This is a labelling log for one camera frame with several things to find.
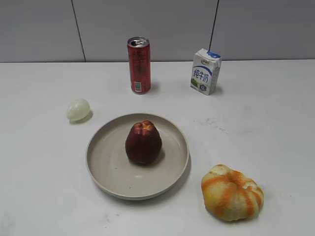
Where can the white milk carton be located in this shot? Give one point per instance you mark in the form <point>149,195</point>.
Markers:
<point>205,71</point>

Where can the dark red apple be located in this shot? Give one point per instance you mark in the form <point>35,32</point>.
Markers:
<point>143,143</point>

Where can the beige round plate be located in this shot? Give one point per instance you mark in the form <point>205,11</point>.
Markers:
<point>115,174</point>

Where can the pale white egg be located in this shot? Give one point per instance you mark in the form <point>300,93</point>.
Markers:
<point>78,109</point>

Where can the orange and white pumpkin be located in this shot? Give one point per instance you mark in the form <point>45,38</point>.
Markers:
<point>230,195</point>

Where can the red soda can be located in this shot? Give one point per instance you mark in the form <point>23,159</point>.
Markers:
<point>139,64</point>

